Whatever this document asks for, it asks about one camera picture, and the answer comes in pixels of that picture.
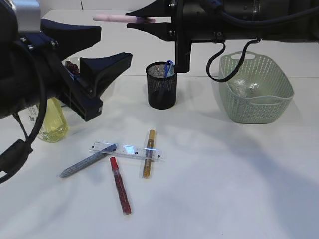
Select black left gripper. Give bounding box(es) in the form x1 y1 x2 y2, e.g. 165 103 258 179
14 19 133 121

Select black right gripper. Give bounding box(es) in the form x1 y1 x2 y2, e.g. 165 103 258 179
126 0 225 73

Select dark purple grape bunch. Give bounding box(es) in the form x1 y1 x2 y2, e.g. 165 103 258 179
64 60 80 76

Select pink purple capped scissors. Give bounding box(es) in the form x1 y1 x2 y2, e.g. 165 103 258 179
93 14 156 23

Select blue capped scissors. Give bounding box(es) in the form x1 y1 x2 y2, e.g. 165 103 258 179
157 59 176 102

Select yellow tea plastic bottle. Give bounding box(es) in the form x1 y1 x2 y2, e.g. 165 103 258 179
37 97 68 143

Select clear plastic sheet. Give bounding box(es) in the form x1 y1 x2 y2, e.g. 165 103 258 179
229 79 260 98

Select right black blue robot arm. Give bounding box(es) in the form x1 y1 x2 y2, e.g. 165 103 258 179
127 0 319 73

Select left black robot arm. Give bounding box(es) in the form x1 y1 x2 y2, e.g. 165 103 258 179
0 0 133 121

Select black mesh pen holder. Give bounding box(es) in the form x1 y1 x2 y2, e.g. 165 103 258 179
146 60 177 110

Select gold glitter pen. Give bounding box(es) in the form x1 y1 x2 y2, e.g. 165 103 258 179
143 129 156 178

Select silver glitter pen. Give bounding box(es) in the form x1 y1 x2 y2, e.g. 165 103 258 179
59 144 117 178

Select green plastic woven basket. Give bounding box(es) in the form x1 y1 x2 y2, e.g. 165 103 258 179
219 51 294 124

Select clear plastic ruler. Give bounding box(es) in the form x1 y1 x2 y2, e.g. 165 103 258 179
89 141 165 161

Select red glitter pen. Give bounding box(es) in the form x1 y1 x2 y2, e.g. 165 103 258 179
110 157 132 215

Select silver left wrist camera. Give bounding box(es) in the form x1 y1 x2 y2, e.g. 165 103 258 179
10 0 41 33

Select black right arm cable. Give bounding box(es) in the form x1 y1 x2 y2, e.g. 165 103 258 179
201 0 319 83

